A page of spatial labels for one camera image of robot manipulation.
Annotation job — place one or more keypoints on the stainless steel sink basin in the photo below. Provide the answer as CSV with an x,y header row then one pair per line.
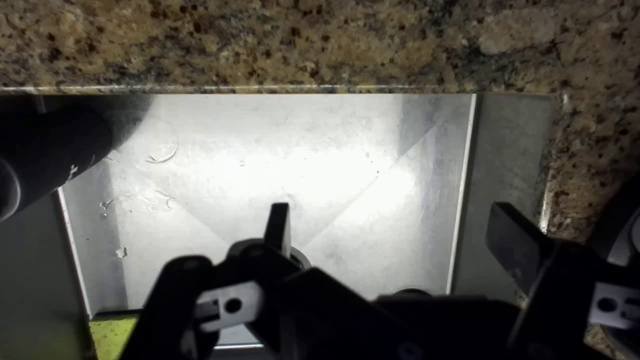
x,y
380,191

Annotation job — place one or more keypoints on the green sponge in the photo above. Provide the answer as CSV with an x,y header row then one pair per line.
x,y
111,334

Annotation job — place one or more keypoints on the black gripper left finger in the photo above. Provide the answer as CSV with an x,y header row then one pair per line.
x,y
195,298

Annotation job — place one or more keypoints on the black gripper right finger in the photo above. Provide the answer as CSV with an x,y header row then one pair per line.
x,y
569,288

